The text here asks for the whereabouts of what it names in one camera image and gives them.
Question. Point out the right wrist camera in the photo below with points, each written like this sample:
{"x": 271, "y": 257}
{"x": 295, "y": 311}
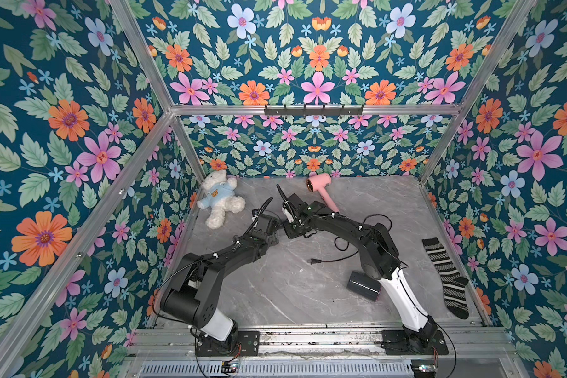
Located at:
{"x": 289, "y": 214}

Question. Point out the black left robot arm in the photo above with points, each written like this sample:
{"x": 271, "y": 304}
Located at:
{"x": 193, "y": 292}

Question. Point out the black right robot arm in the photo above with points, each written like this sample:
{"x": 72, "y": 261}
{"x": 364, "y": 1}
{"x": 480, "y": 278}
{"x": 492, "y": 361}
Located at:
{"x": 379, "y": 256}

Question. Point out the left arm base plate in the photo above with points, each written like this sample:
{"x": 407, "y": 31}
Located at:
{"x": 238, "y": 344}

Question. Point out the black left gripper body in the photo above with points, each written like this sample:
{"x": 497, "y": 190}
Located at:
{"x": 273, "y": 238}

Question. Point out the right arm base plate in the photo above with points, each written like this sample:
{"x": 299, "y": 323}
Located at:
{"x": 403, "y": 343}

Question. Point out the striped black white sock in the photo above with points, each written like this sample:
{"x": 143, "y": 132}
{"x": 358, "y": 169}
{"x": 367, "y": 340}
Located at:
{"x": 453, "y": 283}

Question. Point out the white teddy bear blue shirt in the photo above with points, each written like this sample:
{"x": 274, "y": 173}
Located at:
{"x": 220, "y": 198}

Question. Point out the pink hair dryer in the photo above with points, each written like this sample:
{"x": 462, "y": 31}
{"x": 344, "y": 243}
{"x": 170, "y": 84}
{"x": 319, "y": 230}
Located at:
{"x": 318, "y": 184}

